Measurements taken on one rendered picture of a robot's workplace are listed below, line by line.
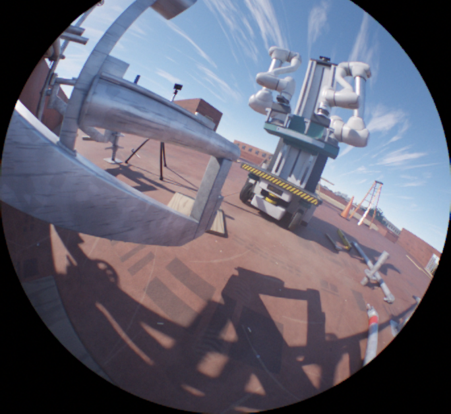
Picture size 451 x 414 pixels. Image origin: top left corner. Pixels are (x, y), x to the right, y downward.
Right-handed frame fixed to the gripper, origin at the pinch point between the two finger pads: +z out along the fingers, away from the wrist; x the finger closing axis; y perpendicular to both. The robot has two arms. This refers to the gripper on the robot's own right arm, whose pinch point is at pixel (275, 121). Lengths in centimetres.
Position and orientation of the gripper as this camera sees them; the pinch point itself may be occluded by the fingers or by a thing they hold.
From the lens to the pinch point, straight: 100.8
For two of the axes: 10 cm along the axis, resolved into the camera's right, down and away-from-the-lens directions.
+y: 5.7, -0.2, 8.2
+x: -7.4, -4.4, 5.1
